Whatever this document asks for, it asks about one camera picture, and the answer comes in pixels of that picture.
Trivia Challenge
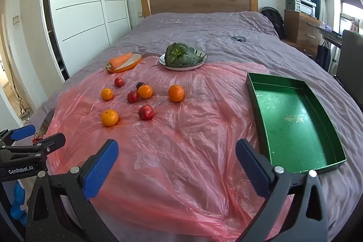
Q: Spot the wooden headboard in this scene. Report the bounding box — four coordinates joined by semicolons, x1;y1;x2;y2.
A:
140;0;258;18

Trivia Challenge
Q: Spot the orange oval plate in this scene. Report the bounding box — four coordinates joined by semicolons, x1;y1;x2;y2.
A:
107;53;143;73

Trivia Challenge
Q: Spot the white wardrobe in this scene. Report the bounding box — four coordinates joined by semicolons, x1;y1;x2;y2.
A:
40;0;131;84

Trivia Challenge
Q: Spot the bed with purple cover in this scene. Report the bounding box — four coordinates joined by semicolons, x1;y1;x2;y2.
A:
28;11;363;242

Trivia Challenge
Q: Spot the green metal tray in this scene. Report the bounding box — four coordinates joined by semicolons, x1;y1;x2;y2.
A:
246;72;347;174

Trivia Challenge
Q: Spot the white round plate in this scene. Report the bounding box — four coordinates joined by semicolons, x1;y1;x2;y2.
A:
159;50;208;71

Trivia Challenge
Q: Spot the pink plastic sheet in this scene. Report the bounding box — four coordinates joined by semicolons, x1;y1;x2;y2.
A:
45;53;284;242

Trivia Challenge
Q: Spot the black backpack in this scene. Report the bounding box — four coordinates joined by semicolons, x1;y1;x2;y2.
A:
261;7;285;38

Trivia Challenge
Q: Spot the grey chair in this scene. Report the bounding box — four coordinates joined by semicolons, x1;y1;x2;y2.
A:
335;29;363;106

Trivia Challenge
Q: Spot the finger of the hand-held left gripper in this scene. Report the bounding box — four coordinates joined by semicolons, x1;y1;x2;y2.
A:
0;133;66;160
0;125;36;147

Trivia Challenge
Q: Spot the green bok choy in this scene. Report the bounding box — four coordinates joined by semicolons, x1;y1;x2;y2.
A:
164;43;205;67

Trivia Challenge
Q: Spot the orange carrot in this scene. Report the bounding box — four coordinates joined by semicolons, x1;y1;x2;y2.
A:
107;53;133;69

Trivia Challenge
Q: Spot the grey desk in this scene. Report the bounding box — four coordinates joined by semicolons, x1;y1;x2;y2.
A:
318;25;343;47

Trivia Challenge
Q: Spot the dark blue bag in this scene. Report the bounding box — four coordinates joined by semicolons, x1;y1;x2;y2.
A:
315;41;332;71

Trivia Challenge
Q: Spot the white printer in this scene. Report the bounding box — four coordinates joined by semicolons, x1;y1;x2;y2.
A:
285;0;316;17

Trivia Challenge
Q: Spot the wooden nightstand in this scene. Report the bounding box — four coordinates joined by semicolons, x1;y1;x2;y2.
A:
284;9;324;51

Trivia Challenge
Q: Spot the blue plastic item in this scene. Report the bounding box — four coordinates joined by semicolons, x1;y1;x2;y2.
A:
11;181;27;227

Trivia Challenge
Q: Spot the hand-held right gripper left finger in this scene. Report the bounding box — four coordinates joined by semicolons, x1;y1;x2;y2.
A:
26;139;119;242

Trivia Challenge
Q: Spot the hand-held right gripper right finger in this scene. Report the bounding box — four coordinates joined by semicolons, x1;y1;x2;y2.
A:
235;139;336;242

